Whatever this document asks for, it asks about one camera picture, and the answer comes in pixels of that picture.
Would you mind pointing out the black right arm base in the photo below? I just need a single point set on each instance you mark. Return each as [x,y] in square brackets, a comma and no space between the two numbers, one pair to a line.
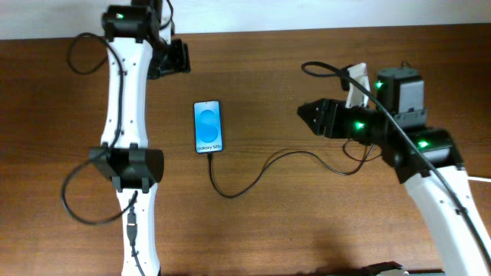
[392,268]

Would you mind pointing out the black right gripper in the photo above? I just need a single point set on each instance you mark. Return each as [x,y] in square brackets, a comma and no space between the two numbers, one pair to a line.
[328,113]

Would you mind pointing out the blue screen smartphone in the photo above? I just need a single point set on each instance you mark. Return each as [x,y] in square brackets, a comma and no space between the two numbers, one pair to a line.
[208,127]

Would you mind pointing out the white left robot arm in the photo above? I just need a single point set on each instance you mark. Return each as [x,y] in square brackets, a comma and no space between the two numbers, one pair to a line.
[140,47]

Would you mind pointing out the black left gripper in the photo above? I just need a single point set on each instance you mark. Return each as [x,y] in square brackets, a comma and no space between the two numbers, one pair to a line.
[182,61]

